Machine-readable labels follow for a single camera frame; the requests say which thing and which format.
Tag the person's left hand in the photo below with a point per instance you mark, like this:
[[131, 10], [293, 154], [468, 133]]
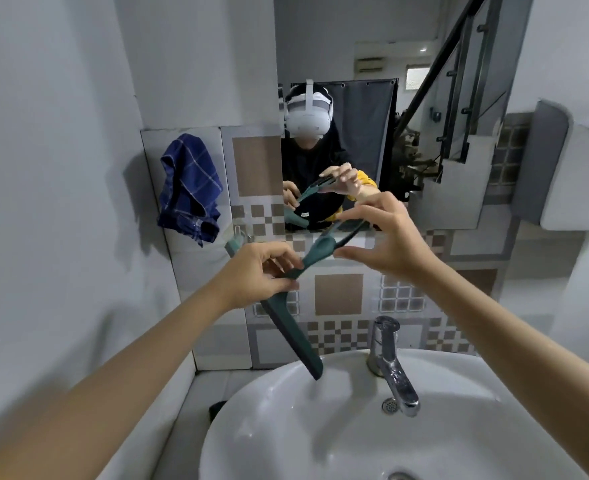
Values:
[[247, 277]]

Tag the person's right hand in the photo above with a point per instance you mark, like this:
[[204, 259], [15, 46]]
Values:
[[397, 244]]

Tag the person's left thumb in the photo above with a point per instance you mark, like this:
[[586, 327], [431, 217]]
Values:
[[284, 286]]

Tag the person's right thumb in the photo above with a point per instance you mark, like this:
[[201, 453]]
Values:
[[353, 253]]

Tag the teal window squeegee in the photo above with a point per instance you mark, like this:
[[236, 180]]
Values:
[[294, 334]]

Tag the person's left forearm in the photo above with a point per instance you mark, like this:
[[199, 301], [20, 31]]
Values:
[[124, 384]]

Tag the person's right forearm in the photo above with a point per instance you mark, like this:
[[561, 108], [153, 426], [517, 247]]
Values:
[[514, 354]]

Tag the chrome faucet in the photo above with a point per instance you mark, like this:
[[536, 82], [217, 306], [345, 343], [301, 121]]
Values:
[[389, 354]]

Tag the blue checked cloth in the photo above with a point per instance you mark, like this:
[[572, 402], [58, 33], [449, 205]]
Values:
[[189, 189]]

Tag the white ceramic sink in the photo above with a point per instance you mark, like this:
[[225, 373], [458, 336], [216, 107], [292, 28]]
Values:
[[324, 434]]

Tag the metal sink drain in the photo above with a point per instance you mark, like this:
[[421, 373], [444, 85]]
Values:
[[402, 475]]

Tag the teal wall hook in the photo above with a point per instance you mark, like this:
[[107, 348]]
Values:
[[234, 244]]

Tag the wall mirror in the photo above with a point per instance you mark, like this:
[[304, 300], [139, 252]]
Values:
[[424, 69]]

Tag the grey wall panel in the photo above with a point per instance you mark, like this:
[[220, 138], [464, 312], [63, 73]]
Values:
[[534, 169]]

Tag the white wall fixture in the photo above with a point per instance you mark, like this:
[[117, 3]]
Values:
[[584, 174]]

